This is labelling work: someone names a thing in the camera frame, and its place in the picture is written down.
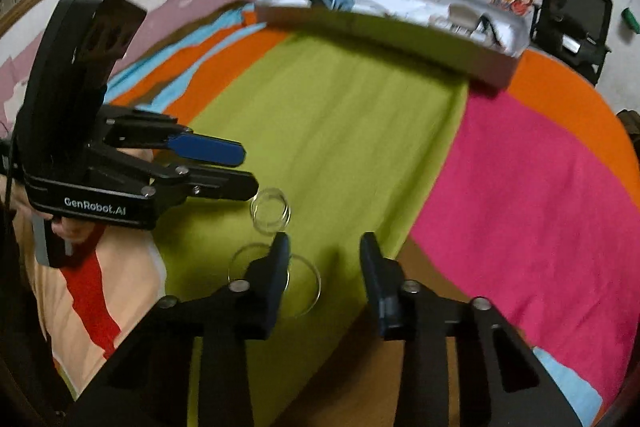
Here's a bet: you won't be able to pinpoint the colourful striped bedspread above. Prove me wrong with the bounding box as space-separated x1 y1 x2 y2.
19 5 640 427

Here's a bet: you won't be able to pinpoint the large silver bangle pair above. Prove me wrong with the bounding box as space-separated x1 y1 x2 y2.
227 243 322 319

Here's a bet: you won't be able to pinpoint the silver bangle rings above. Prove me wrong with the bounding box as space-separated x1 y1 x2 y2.
248 186 293 237

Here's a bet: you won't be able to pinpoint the person's left hand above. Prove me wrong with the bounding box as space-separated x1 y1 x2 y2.
1 181 96 246

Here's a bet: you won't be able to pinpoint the green small hanging purse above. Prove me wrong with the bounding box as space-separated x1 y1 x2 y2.
620 8 640 35

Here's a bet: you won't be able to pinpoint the grey shallow tray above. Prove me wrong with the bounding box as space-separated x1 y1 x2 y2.
256 0 529 89

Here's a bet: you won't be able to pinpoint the black office chair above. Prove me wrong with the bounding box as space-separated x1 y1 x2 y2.
529 0 613 86

